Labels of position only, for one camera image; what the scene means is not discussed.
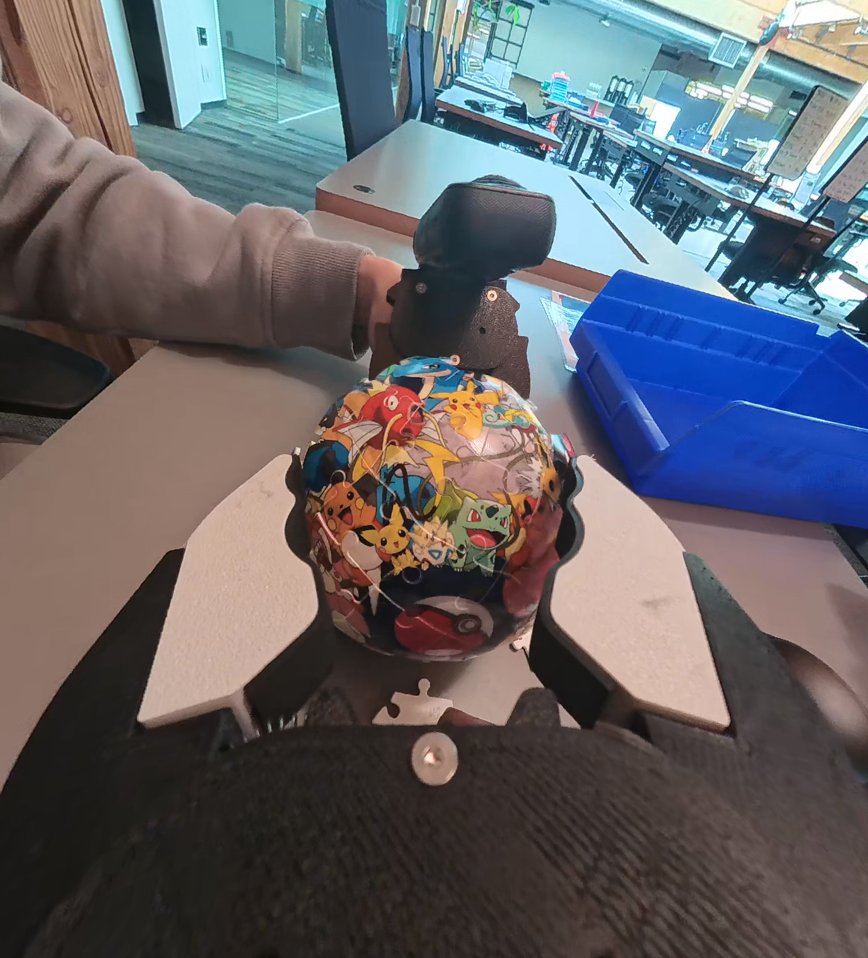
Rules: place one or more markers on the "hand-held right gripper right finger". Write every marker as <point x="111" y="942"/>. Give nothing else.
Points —
<point x="628" y="606"/>

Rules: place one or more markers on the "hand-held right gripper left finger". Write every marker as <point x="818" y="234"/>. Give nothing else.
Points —
<point x="232" y="599"/>

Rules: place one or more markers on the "colourful puzzle ball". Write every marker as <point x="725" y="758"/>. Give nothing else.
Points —
<point x="434" y="509"/>

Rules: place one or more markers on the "scattered loose puzzle pieces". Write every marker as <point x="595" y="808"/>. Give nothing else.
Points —
<point x="413" y="703"/>

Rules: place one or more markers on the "black round ball stand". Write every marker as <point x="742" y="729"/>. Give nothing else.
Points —
<point x="838" y="711"/>

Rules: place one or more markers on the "person's left hand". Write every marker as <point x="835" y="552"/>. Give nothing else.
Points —
<point x="378" y="296"/>

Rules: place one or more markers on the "person's right hand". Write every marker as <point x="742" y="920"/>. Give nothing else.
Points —
<point x="468" y="718"/>

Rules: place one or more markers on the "blue plastic bin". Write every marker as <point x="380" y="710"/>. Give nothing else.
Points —
<point x="741" y="397"/>

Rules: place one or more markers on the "dark partition panel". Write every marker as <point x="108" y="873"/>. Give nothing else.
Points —
<point x="363" y="75"/>

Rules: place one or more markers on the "row of background work desks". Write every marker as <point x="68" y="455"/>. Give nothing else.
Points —
<point x="666" y="142"/>

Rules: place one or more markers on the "dark office chair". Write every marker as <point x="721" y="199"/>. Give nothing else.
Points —
<point x="22" y="367"/>

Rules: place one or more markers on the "whiteboard on stand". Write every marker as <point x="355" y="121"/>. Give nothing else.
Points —
<point x="808" y="135"/>
<point x="864" y="161"/>

